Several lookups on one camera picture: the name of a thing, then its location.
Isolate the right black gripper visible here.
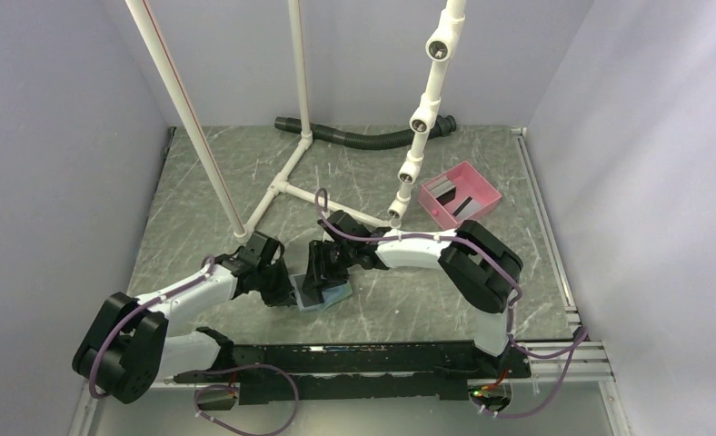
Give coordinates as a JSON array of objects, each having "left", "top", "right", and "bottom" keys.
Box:
[{"left": 301, "top": 240, "right": 356, "bottom": 292}]

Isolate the black credit card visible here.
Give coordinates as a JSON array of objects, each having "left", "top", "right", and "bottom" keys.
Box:
[{"left": 300, "top": 279, "right": 325, "bottom": 307}]

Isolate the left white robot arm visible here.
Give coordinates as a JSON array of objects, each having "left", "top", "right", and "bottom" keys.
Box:
[{"left": 72, "top": 232, "right": 295, "bottom": 404}]

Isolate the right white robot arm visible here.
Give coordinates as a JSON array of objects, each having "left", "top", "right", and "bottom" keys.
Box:
[{"left": 297, "top": 211, "right": 523, "bottom": 377}]

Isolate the grey card stack in tray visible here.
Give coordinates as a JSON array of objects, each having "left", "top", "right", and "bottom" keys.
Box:
[{"left": 427, "top": 176, "right": 457, "bottom": 205}]

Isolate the pink plastic card tray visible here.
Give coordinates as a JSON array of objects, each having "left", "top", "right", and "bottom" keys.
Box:
[{"left": 418, "top": 162, "right": 502, "bottom": 230}]

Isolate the black striped card in tray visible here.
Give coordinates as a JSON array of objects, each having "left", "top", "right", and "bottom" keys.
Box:
[{"left": 452, "top": 197, "right": 482, "bottom": 220}]

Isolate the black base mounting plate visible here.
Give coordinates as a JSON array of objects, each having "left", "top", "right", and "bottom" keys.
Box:
[{"left": 172, "top": 341, "right": 532, "bottom": 405}]

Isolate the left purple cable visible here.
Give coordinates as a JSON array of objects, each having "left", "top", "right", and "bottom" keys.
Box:
[{"left": 88, "top": 255, "right": 300, "bottom": 436}]

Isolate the white PVC pipe frame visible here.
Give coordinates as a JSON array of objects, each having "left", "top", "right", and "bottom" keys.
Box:
[{"left": 124, "top": 0, "right": 469, "bottom": 242}]

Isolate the black corrugated hose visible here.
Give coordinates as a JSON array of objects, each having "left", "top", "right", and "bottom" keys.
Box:
[{"left": 273, "top": 115, "right": 458, "bottom": 152}]

